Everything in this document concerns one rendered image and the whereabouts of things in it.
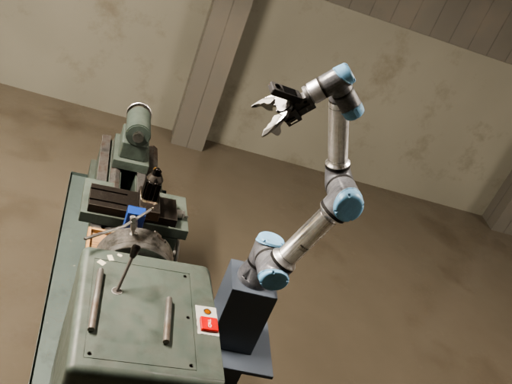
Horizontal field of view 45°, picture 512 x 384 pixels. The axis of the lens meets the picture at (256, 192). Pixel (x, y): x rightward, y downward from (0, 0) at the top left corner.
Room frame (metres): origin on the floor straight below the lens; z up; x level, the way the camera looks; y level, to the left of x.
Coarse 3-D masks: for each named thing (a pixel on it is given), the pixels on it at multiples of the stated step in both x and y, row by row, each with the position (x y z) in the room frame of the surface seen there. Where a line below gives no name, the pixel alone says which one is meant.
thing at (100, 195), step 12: (96, 192) 2.45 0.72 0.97; (108, 192) 2.49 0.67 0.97; (120, 192) 2.53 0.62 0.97; (132, 192) 2.57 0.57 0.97; (96, 204) 2.36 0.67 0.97; (108, 204) 2.40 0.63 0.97; (120, 204) 2.44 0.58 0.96; (132, 204) 2.47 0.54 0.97; (168, 204) 2.59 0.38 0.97; (120, 216) 2.40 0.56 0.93; (168, 216) 2.49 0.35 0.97
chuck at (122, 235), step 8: (112, 232) 1.93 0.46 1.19; (120, 232) 1.92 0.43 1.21; (128, 232) 1.92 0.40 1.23; (136, 232) 1.93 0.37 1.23; (144, 232) 1.94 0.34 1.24; (152, 232) 1.97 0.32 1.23; (104, 240) 1.90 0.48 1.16; (112, 240) 1.88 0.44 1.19; (120, 240) 1.87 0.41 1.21; (128, 240) 1.87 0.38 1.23; (136, 240) 1.88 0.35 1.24; (144, 240) 1.90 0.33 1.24; (152, 240) 1.93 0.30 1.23; (160, 240) 1.96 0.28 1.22; (104, 248) 1.85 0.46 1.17; (160, 248) 1.91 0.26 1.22; (168, 248) 1.97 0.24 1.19; (168, 256) 1.93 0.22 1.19
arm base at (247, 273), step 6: (246, 264) 2.10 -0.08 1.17; (252, 264) 2.07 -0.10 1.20; (240, 270) 2.09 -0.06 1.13; (246, 270) 2.08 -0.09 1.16; (252, 270) 2.07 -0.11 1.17; (240, 276) 2.07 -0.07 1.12; (246, 276) 2.07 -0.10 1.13; (252, 276) 2.06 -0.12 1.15; (246, 282) 2.05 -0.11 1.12; (252, 282) 2.05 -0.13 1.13; (258, 282) 2.06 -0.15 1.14; (252, 288) 2.05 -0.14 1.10; (258, 288) 2.05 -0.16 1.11
